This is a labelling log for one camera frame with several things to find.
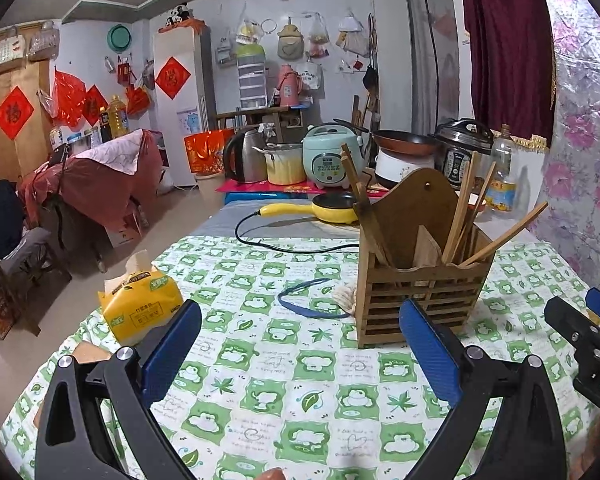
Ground wooden chopstick three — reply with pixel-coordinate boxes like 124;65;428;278
441;151;480;264

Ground wooden chopstick four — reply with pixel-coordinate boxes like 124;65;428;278
453;162;496;263

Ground wooden chopstick one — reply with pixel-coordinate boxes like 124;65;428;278
340;144;393;266

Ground wooden chopstick two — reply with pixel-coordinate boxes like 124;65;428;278
341;143;379;243

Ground person right hand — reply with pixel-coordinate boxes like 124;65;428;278
256;467;286;480

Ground brown leather wallet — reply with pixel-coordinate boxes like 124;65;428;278
32;341;114;428

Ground yellow tissue pack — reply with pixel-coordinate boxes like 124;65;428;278
97;250;184;346

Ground plastic oil bottle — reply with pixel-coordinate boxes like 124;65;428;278
486;124;517;214

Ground wooden utensil holder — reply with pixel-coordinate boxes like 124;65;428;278
355;168;493;349

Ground blue hair band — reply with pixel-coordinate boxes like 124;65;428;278
276;278;351;320

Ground black silver pressure cooker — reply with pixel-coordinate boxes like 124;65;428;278
434;118;494;190

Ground red covered furniture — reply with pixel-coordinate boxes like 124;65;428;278
18;129;162;232

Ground dark red curtain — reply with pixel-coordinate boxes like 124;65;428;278
463;0;555;143

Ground brown frying pan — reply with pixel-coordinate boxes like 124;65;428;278
334;118;437;157

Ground red gift bag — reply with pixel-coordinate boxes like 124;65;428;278
184;129;234;176

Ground steel electric kettle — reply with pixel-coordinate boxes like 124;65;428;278
223;127;268;184

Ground yellow white pot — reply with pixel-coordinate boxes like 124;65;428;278
253;143;306;186

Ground mint green rice cooker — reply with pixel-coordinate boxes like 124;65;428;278
301;122;365;188

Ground white refrigerator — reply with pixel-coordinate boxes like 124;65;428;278
152;25;216;188

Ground black power plug cable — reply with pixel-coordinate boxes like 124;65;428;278
232;210;361;255

